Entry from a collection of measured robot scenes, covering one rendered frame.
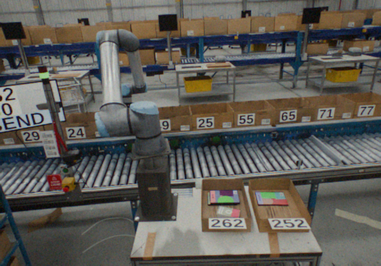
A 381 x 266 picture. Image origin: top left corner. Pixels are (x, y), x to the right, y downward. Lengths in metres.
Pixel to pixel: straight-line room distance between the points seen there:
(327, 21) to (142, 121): 6.90
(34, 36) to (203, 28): 3.99
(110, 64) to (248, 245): 1.29
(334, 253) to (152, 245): 1.67
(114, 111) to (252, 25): 5.93
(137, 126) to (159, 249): 0.67
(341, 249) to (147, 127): 2.02
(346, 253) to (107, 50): 2.46
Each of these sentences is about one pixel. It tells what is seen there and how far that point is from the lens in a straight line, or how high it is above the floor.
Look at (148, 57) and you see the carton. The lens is 6.61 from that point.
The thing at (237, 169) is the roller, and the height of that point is 0.75.
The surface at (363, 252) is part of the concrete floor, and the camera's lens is 2.86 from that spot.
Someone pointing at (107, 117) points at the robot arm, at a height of 1.42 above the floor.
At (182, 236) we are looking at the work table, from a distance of 1.63.
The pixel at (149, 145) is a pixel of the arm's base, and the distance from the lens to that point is 1.49.
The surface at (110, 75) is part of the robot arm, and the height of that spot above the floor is 1.60.
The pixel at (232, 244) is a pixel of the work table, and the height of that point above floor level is 0.75.
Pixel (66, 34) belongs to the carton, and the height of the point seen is 1.56.
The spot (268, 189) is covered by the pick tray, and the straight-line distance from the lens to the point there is 1.96.
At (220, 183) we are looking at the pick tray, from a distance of 1.89.
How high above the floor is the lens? 1.92
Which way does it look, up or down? 23 degrees down
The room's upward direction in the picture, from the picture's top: 3 degrees counter-clockwise
